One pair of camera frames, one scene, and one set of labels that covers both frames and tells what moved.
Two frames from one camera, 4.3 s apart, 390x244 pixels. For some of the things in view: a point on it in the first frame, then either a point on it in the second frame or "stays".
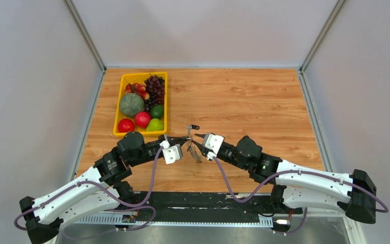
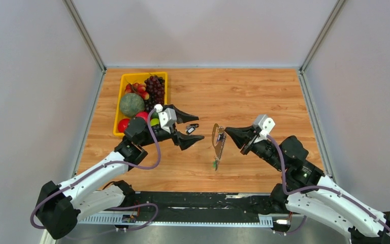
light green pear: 155,124 stays
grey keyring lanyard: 191,146 → 221,129
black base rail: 203,208 stays
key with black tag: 190,127 stays
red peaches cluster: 137,88 stays
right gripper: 203,149 → 242,136
